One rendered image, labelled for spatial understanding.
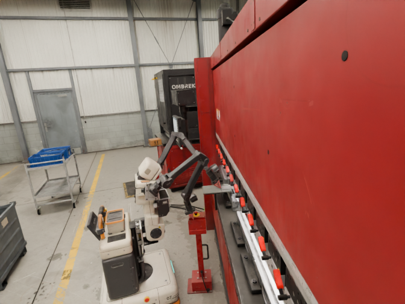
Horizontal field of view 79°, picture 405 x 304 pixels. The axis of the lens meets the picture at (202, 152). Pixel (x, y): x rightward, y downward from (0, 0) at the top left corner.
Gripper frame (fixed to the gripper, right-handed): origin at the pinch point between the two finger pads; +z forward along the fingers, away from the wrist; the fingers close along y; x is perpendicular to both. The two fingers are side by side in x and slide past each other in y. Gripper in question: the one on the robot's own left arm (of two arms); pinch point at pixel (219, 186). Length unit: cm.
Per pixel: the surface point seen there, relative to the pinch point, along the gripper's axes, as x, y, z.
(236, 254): 8, -83, 13
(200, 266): 61, -14, 53
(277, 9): -61, -146, -94
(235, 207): -2.8, -25.3, 15.1
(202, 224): 30.6, -22.7, 12.4
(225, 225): 9.9, -46.3, 11.8
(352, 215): -39, -183, -54
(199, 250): 51, -15, 37
